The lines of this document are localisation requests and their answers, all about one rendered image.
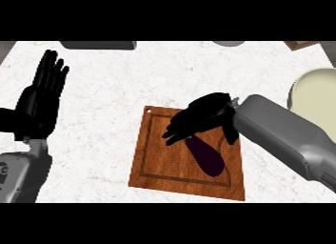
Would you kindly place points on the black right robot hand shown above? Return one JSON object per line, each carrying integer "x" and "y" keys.
{"x": 205, "y": 111}

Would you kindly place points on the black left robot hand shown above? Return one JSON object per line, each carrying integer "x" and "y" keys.
{"x": 37, "y": 101}

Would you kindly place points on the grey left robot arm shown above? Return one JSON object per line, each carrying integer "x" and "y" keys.
{"x": 17, "y": 173}

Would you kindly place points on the dark purple eggplant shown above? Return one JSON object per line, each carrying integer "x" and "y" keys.
{"x": 207, "y": 155}

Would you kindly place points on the brown wooden cutting board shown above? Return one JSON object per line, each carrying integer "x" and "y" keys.
{"x": 170, "y": 158}

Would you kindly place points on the cream pot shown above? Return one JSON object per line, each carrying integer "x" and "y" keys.
{"x": 322, "y": 101}

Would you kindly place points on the pale grey round object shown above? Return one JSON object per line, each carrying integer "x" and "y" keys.
{"x": 229, "y": 43}

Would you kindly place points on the dark grey flat appliance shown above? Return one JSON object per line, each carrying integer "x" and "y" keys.
{"x": 99, "y": 44}

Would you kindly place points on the brown wooden block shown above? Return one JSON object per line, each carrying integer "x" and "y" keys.
{"x": 299, "y": 45}

